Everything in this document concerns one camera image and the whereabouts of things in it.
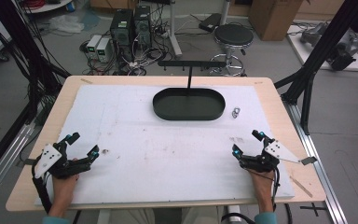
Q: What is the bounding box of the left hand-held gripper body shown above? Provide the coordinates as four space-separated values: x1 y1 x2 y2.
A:
31 140 91 180

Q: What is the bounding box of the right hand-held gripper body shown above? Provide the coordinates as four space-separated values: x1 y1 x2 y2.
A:
238 139 301 174

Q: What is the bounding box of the black rack with oval tray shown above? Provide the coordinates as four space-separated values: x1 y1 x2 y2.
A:
152 60 227 122

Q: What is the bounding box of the person's left hand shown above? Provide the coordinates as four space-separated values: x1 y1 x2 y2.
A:
51 158 80 203

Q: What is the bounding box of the person's right hand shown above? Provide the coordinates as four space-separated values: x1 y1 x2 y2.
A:
247 167 276 202

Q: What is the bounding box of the wooden table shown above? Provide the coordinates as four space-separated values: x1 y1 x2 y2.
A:
5 75 327 213

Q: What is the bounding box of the thin wooden stick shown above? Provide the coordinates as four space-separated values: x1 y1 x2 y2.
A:
289 175 314 199

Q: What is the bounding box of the white foam board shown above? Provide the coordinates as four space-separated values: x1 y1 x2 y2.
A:
33 84 296 207

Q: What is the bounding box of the white power supply unit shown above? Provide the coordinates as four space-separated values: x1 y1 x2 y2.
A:
95 36 113 63
86 34 103 61

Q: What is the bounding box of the black round stool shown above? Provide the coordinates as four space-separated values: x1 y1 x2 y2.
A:
209 23 255 77

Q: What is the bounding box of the clear plastic bag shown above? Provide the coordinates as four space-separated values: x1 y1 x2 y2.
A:
47 14 86 35

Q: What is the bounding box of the brown cardboard box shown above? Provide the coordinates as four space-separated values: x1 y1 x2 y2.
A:
247 0 305 42

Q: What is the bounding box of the grey and black machine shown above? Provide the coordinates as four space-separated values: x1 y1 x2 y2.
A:
299 21 358 72

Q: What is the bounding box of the black computer tower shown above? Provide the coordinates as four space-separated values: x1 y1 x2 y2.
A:
109 8 135 63
132 5 153 51

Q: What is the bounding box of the flat black box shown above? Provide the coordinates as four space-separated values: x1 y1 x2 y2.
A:
198 12 223 34

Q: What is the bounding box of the round white table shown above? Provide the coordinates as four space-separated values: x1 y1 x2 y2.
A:
21 0 73 15

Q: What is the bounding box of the white desk leg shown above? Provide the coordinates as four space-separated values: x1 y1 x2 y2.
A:
169 0 184 59

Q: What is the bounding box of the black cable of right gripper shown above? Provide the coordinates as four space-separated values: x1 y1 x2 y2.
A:
249 167 282 213

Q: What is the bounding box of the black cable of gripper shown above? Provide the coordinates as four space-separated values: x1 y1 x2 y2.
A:
31 157 54 216
249 167 282 213

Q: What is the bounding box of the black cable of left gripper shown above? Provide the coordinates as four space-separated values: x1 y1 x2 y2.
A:
31 157 54 216

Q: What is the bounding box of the aluminium rail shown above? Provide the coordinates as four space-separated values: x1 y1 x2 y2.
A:
282 100 350 224
0 122 36 208

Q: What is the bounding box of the tangle of floor cables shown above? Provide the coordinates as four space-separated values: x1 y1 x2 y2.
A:
79 6 176 77

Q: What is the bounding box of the black metal frame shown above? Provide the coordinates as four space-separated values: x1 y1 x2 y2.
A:
0 0 73 185
274 0 358 136

